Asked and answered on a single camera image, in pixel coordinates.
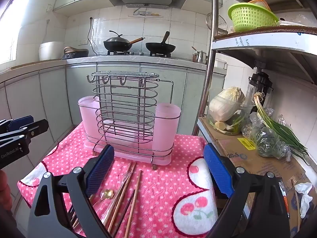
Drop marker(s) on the white tray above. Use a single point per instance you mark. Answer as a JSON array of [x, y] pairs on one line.
[[289, 22]]

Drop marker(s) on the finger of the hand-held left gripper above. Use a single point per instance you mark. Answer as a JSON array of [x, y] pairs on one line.
[[21, 122], [37, 128]]

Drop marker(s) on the gas stove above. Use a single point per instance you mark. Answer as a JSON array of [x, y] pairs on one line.
[[138, 53]]

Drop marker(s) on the green onions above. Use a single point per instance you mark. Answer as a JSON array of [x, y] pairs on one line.
[[279, 130]]

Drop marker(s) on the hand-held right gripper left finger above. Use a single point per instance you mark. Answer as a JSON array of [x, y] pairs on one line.
[[101, 168]]

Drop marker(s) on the wooden stick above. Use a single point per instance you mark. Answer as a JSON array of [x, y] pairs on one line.
[[296, 203]]

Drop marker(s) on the white rice cooker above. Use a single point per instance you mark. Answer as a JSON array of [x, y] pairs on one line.
[[50, 50]]

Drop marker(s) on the person's left hand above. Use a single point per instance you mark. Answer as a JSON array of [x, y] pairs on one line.
[[3, 191]]

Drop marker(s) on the metal kettle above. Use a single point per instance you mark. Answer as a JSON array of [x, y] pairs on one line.
[[200, 57]]

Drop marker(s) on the metal skimmer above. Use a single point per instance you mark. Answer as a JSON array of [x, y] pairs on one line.
[[220, 23]]

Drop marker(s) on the black frying pan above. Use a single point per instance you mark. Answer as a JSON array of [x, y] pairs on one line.
[[159, 47]]

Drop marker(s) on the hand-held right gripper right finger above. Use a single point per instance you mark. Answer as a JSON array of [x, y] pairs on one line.
[[218, 168]]

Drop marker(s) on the orange packet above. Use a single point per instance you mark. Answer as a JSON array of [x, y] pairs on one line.
[[285, 200]]

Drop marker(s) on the large pink plastic cup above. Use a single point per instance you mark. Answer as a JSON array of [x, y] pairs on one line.
[[86, 119]]

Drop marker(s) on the black blender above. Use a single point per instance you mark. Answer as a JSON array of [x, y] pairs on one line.
[[260, 81]]

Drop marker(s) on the orange and white cloth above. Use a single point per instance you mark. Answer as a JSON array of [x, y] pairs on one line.
[[260, 1]]

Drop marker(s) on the napa cabbage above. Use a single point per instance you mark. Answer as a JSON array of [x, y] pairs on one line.
[[225, 106]]

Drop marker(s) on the pink polka dot blanket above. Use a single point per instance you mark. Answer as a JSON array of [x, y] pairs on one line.
[[158, 178]]

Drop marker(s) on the clear plastic splash guard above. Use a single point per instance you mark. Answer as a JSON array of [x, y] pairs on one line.
[[99, 34]]

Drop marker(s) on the cardboard box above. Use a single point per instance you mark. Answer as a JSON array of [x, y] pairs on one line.
[[247, 158]]

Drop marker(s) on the window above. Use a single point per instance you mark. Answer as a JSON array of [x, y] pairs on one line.
[[10, 29]]

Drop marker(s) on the metal shelving unit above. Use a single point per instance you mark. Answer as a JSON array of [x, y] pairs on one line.
[[209, 62]]

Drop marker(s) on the pink plastic drip tray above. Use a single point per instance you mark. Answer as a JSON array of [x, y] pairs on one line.
[[133, 157]]

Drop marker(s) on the dark round pot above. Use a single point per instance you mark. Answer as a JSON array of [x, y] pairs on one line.
[[74, 54]]

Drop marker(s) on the small wall shelf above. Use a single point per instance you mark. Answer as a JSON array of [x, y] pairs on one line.
[[145, 13]]

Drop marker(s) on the kitchen counter cabinets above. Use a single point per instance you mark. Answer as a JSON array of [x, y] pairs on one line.
[[49, 99]]

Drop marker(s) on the black wok with lid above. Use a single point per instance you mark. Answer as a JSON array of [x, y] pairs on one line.
[[116, 44]]

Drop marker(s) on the small pink plastic cup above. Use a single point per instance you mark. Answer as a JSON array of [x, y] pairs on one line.
[[166, 129]]

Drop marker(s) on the green plastic colander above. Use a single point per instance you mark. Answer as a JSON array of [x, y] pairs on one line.
[[247, 17]]

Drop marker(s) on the white plastic container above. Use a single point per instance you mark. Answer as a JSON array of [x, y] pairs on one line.
[[220, 64]]

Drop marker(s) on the cardboard shelf liner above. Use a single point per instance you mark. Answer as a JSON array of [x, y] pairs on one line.
[[272, 42]]

